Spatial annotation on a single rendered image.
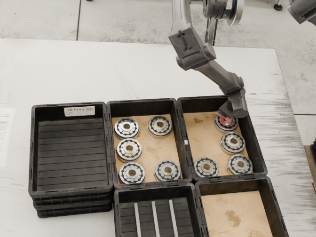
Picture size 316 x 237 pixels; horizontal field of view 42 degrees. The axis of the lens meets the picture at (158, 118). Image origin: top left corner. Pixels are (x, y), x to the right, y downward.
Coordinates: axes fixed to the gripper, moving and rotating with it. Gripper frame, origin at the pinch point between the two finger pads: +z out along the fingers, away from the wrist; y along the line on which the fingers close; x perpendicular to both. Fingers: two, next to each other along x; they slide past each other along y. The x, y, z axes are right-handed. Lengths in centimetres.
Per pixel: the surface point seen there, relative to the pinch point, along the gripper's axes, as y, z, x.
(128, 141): -39.8, 0.5, 20.6
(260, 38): 148, 88, 58
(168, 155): -30.9, 3.8, 6.0
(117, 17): 73, 87, 151
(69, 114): -50, -1, 46
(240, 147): -6.8, 1.2, -13.0
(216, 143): -11.1, 4.0, -4.0
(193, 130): -13.7, 3.9, 7.3
